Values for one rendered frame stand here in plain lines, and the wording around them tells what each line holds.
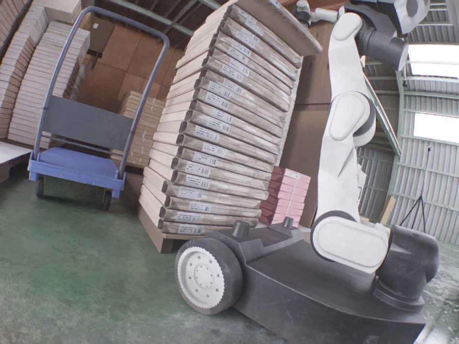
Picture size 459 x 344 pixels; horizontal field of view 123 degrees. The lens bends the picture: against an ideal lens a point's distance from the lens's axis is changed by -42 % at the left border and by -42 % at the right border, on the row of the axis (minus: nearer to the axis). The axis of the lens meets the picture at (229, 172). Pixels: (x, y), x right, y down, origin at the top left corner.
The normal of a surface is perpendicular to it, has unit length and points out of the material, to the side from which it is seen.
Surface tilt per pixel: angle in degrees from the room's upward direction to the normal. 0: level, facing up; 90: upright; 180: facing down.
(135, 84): 90
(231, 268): 49
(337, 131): 90
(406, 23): 128
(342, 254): 90
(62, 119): 99
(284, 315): 90
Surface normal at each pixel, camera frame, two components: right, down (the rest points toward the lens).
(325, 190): -0.60, -0.15
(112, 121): 0.54, 0.33
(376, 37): -0.77, 0.17
